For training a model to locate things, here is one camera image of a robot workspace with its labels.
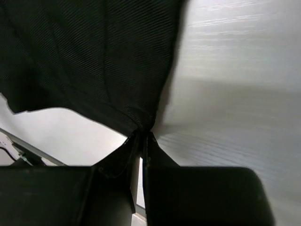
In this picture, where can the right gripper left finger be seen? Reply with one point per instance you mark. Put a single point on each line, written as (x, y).
(36, 192)

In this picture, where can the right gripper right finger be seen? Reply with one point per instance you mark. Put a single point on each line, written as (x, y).
(177, 195)

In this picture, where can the black pleated skirt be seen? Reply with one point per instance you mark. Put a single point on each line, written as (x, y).
(107, 60)

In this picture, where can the aluminium rail front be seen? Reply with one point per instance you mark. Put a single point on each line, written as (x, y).
(20, 145)

